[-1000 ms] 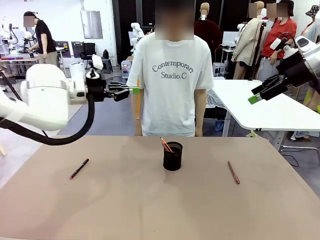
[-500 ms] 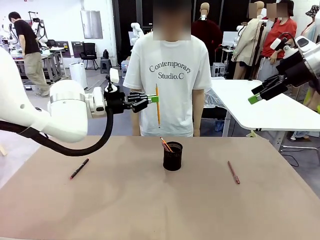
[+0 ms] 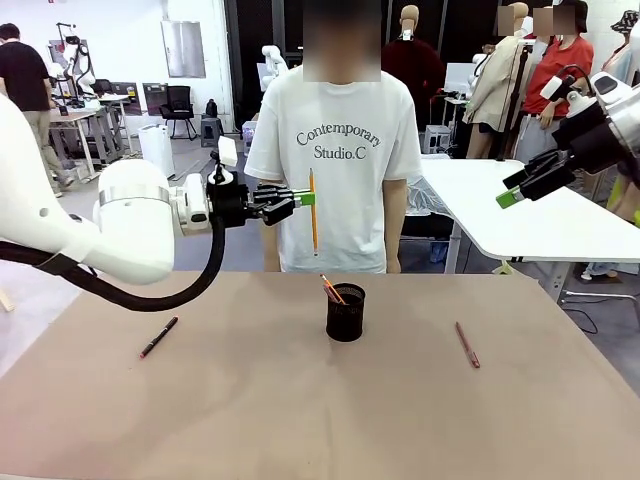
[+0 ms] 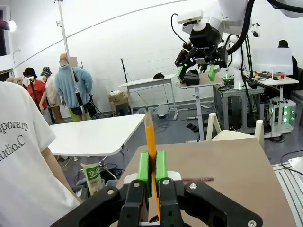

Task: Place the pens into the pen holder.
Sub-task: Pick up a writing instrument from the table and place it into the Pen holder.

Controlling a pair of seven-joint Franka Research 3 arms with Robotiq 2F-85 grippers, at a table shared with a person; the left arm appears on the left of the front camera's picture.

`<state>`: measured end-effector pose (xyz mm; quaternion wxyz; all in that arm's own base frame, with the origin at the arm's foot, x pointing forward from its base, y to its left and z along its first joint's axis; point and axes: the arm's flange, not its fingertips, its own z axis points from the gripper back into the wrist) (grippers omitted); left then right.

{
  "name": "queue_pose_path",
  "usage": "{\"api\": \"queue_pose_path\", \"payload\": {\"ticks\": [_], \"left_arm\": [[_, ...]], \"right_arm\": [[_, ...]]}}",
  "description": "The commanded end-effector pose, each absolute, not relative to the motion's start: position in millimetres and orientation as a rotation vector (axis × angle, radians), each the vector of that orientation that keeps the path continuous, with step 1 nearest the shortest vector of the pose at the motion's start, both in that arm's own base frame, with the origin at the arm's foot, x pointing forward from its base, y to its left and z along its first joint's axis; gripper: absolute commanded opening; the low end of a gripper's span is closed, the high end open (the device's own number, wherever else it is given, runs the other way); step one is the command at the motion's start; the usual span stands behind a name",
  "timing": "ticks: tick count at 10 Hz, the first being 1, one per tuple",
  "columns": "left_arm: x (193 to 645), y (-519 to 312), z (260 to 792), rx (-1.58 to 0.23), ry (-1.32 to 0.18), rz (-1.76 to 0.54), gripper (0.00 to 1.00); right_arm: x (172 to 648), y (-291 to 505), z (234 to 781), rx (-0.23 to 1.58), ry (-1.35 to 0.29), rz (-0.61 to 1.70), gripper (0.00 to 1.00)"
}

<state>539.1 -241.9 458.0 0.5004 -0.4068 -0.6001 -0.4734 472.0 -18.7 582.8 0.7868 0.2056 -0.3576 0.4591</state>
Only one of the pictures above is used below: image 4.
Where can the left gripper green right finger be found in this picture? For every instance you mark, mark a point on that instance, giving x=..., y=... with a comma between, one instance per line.
x=162, y=165

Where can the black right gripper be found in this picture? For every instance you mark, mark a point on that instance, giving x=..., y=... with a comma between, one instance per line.
x=204, y=39

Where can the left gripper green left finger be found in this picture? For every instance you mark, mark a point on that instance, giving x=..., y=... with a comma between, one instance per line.
x=144, y=170

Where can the yellow pencil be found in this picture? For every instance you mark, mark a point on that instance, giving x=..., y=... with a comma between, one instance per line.
x=150, y=134

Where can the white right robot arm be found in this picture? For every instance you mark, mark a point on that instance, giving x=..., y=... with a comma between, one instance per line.
x=230, y=9

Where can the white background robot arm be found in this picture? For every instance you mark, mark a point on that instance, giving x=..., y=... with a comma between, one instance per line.
x=236, y=63

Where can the red pen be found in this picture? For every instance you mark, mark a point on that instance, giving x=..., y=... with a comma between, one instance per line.
x=201, y=179

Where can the black mesh pen holder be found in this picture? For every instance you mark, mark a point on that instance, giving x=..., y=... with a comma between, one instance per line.
x=155, y=217

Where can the black box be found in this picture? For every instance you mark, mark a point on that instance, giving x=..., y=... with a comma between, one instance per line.
x=192, y=79

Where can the tan-top standing desk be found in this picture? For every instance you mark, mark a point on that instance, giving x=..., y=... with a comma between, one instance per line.
x=201, y=82

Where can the black rounded desk item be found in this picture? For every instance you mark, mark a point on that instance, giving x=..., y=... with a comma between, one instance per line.
x=158, y=76

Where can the grey metal workbench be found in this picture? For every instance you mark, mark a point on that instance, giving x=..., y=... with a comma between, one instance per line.
x=236, y=91

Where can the white desk with white legs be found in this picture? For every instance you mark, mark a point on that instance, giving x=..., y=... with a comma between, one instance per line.
x=146, y=82

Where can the white green snack pouch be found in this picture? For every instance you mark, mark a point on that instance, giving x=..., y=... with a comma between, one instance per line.
x=92, y=176

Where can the large white table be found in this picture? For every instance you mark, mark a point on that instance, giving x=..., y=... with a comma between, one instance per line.
x=94, y=134

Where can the thin black stand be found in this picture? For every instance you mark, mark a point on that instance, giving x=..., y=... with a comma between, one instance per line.
x=124, y=73

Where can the white-backed monitor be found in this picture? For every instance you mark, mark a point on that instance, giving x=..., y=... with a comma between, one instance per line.
x=272, y=60

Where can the cardboard box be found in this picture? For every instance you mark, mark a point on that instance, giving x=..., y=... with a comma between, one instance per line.
x=117, y=97

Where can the white desk with equipment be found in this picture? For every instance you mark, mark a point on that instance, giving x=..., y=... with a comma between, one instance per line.
x=279, y=81

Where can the person with black cap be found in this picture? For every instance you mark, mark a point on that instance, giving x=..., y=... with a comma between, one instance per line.
x=283, y=44

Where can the computer tower with green lights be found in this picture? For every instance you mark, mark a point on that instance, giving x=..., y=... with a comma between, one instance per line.
x=284, y=118

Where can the mannequin in blue fleece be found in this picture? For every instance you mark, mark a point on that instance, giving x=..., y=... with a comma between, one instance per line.
x=71, y=87

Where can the mannequin with bucket hat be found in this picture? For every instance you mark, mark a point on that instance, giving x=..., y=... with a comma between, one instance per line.
x=50, y=92

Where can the person in white printed t-shirt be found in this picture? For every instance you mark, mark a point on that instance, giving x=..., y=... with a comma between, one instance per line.
x=19, y=165

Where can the mannequin in red t-shirt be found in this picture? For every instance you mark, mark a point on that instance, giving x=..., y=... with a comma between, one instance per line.
x=38, y=89

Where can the white metal plate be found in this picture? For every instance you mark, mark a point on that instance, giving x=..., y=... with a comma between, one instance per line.
x=297, y=164

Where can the tall silver light stand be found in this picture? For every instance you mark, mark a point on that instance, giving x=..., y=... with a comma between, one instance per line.
x=64, y=42

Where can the black tripod with phone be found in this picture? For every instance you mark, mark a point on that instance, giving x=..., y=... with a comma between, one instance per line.
x=30, y=78

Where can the bald mannequin head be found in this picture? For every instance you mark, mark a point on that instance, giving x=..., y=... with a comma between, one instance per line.
x=19, y=81

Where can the studio lamp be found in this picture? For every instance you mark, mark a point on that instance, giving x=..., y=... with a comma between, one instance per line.
x=11, y=24

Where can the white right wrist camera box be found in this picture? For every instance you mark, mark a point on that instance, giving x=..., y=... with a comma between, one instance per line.
x=190, y=17

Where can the ribbed aluminium mounting frame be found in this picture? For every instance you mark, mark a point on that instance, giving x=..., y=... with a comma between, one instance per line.
x=287, y=189

